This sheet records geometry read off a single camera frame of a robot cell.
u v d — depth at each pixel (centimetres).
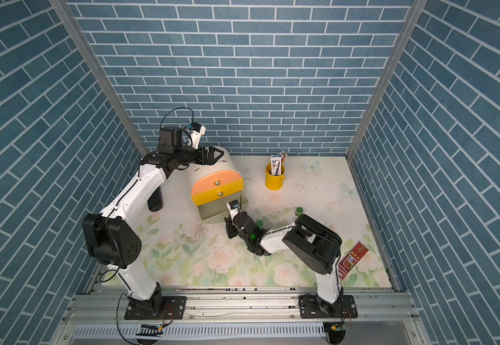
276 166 99
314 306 74
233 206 79
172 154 65
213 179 83
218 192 89
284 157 98
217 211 91
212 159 74
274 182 104
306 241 50
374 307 76
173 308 73
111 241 46
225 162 87
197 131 74
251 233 71
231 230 81
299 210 96
